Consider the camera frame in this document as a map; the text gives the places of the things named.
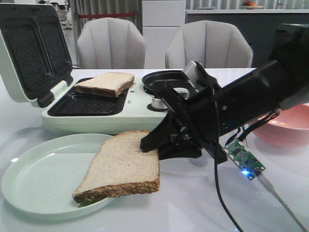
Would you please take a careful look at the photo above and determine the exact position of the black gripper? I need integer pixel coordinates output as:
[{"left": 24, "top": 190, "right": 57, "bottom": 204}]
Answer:
[{"left": 140, "top": 73, "right": 234, "bottom": 163}]

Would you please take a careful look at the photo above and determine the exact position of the white bread slice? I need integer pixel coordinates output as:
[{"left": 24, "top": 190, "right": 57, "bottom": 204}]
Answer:
[
  {"left": 72, "top": 130, "right": 160, "bottom": 203},
  {"left": 74, "top": 72, "right": 135, "bottom": 98}
]

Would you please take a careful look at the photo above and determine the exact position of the pink plastic bowl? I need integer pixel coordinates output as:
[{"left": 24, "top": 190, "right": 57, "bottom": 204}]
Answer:
[{"left": 253, "top": 104, "right": 309, "bottom": 148}]

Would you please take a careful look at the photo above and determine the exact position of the mint green breakfast maker lid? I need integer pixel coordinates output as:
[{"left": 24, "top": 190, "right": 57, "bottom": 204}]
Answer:
[{"left": 0, "top": 3, "right": 73, "bottom": 108}]

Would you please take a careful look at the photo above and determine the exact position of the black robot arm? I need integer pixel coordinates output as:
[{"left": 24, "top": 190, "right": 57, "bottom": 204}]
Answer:
[{"left": 140, "top": 28, "right": 309, "bottom": 163}]

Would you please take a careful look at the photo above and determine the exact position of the mint green breakfast maker base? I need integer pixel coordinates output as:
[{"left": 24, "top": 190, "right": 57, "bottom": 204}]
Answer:
[{"left": 42, "top": 69, "right": 166, "bottom": 135}]

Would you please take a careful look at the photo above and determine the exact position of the left silver control knob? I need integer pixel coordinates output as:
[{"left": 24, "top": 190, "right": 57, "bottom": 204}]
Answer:
[{"left": 151, "top": 96, "right": 168, "bottom": 111}]

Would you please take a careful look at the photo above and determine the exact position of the round black frying pan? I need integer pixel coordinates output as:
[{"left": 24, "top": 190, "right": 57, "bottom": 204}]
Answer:
[{"left": 142, "top": 70, "right": 196, "bottom": 97}]

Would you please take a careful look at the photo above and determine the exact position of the green circuit board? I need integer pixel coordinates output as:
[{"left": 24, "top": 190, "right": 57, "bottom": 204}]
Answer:
[{"left": 223, "top": 139, "right": 266, "bottom": 180}]

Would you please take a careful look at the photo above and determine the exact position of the right grey upholstered chair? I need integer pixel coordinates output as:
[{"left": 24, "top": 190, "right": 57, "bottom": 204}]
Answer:
[{"left": 165, "top": 20, "right": 253, "bottom": 69}]

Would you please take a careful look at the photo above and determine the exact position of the grey upholstered chair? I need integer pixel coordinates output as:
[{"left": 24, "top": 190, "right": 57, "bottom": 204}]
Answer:
[
  {"left": 77, "top": 17, "right": 146, "bottom": 69},
  {"left": 165, "top": 20, "right": 253, "bottom": 69}
]

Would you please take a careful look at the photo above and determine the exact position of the left grey upholstered chair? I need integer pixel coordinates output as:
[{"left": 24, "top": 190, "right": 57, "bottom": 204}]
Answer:
[{"left": 77, "top": 17, "right": 146, "bottom": 69}]

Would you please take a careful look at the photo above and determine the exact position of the white cabinet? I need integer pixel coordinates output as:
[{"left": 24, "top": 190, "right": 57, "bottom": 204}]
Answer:
[{"left": 142, "top": 0, "right": 186, "bottom": 69}]

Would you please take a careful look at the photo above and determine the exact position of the mint green round plate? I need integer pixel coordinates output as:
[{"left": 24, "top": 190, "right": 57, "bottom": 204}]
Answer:
[{"left": 1, "top": 133, "right": 113, "bottom": 220}]

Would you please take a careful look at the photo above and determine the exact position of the dark grey counter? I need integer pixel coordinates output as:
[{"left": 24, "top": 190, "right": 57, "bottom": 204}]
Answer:
[{"left": 186, "top": 9, "right": 309, "bottom": 67}]

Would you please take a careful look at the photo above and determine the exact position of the red barrier belt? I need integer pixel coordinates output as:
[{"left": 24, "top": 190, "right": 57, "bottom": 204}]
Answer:
[{"left": 78, "top": 13, "right": 136, "bottom": 19}]

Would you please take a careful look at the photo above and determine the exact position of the fruit plate on counter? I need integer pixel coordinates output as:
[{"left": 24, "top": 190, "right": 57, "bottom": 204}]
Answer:
[{"left": 240, "top": 0, "right": 263, "bottom": 10}]

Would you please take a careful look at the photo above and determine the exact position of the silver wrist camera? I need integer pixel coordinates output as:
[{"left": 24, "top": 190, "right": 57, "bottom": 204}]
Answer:
[{"left": 182, "top": 61, "right": 206, "bottom": 92}]

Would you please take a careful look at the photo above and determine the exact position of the black cable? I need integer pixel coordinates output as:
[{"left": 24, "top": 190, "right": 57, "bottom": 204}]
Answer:
[{"left": 207, "top": 82, "right": 244, "bottom": 232}]

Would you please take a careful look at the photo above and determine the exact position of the white usb cable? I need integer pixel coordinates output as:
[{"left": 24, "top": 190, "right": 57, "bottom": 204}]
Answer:
[{"left": 257, "top": 174, "right": 309, "bottom": 232}]

